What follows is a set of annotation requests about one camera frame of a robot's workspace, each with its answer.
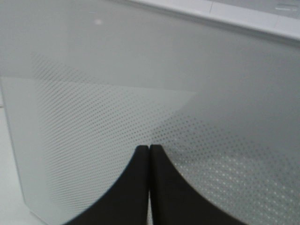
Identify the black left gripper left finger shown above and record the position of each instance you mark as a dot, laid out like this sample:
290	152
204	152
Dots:
126	202

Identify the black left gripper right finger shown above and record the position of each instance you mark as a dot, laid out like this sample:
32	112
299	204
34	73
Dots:
173	200

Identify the white microwave door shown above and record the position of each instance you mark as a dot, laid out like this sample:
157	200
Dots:
84	82

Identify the white microwave oven body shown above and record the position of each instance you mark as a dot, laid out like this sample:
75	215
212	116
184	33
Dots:
277	17

